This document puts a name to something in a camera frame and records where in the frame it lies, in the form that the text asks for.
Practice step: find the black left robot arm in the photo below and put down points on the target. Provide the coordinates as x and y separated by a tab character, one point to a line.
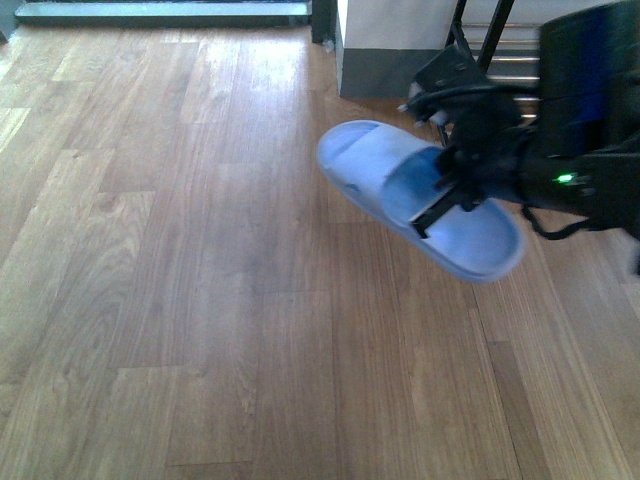
570	143

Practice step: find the light blue slide sandal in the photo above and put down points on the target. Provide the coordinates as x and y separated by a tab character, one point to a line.
389	174

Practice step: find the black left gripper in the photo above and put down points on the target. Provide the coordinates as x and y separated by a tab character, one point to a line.
487	157

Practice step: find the black metal shoe rack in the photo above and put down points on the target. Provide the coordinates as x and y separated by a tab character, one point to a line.
495	73

